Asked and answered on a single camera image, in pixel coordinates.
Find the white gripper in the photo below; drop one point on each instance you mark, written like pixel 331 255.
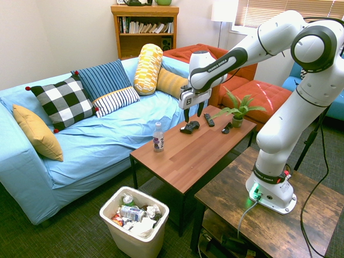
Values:
pixel 194 98

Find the clear plastic bottle purple label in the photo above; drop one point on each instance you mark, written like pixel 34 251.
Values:
pixel 158 139

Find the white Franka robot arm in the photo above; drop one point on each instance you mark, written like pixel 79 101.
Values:
pixel 282 129

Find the white plastic trash bin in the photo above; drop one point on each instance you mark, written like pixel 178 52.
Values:
pixel 134 242

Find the black game controller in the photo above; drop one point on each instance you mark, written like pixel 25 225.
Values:
pixel 190 127

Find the black remote control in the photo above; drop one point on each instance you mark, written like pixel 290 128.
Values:
pixel 209 120

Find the black sunglasses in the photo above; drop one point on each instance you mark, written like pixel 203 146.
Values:
pixel 226 128

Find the yellow striped pillow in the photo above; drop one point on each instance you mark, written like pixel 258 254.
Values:
pixel 170 82

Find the wood top coffee table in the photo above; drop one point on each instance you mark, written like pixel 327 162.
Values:
pixel 193 153

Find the small potted fern plant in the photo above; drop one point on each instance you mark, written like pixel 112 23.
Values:
pixel 237 122

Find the orange armchair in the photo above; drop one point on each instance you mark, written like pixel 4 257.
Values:
pixel 242 74

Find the yellow patterned bolster pillow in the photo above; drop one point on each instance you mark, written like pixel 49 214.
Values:
pixel 147 68

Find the small black speaker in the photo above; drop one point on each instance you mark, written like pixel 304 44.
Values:
pixel 166 43

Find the floor vent grille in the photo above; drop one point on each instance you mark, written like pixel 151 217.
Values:
pixel 151 185

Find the blue striped pillow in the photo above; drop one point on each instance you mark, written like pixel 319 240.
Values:
pixel 107 83

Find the row of books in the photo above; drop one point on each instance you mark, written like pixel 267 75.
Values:
pixel 146 27

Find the light blue sofa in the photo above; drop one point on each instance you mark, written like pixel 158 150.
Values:
pixel 94 145

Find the white floor lamp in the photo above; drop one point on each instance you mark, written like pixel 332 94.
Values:
pixel 224 10

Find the crumpled paper ball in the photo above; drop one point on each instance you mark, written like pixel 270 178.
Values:
pixel 153 211

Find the green can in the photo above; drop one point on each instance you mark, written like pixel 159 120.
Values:
pixel 128 200

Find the wooden bookshelf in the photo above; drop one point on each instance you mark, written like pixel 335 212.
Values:
pixel 145 10

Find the green bowl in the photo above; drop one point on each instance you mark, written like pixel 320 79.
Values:
pixel 163 2

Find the crushed silver can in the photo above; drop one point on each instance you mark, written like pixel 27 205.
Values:
pixel 133 213

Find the black tripod stand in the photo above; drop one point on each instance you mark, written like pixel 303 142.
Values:
pixel 309 141

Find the black object on bookshelf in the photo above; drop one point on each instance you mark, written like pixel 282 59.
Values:
pixel 137 2

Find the white power strip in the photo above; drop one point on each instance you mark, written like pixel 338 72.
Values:
pixel 205 237

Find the white tissue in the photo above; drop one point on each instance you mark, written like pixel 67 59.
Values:
pixel 143 228

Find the wooden window blinds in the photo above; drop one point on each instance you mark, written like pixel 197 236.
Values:
pixel 268 10

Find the black white checkered pillow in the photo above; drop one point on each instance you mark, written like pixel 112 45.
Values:
pixel 63 103

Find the red snack wrapper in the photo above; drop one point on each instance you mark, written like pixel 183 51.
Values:
pixel 117 219

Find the rustic dark wood table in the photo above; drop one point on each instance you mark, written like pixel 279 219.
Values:
pixel 268 231

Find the teal blue couch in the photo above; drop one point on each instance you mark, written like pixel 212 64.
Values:
pixel 336 107

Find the mustard yellow pillow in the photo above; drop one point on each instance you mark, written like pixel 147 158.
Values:
pixel 37 131

